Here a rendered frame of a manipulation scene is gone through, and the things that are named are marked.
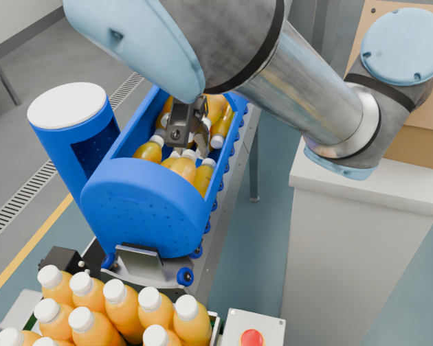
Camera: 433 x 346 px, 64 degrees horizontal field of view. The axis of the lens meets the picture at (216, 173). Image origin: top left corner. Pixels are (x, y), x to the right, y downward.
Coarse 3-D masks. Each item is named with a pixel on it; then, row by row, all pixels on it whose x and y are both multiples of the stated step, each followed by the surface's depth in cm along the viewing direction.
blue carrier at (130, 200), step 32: (160, 96) 113; (224, 96) 97; (128, 128) 82; (128, 160) 72; (224, 160) 88; (96, 192) 73; (128, 192) 71; (160, 192) 68; (192, 192) 73; (96, 224) 83; (128, 224) 79; (160, 224) 76; (192, 224) 72
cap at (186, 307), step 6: (180, 300) 63; (186, 300) 63; (192, 300) 63; (180, 306) 62; (186, 306) 62; (192, 306) 62; (180, 312) 62; (186, 312) 62; (192, 312) 62; (186, 318) 62
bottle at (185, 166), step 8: (176, 160) 84; (184, 160) 84; (192, 160) 87; (168, 168) 83; (176, 168) 82; (184, 168) 82; (192, 168) 84; (184, 176) 81; (192, 176) 83; (192, 184) 83
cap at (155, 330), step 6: (150, 330) 60; (156, 330) 60; (162, 330) 60; (144, 336) 59; (150, 336) 59; (156, 336) 59; (162, 336) 59; (144, 342) 59; (150, 342) 59; (156, 342) 59; (162, 342) 58
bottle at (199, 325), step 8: (200, 304) 66; (176, 312) 65; (200, 312) 65; (176, 320) 64; (184, 320) 63; (192, 320) 64; (200, 320) 64; (208, 320) 67; (176, 328) 65; (184, 328) 64; (192, 328) 64; (200, 328) 64; (208, 328) 67; (184, 336) 65; (192, 336) 65; (200, 336) 66; (208, 336) 69; (184, 344) 68; (192, 344) 67; (200, 344) 68; (208, 344) 71
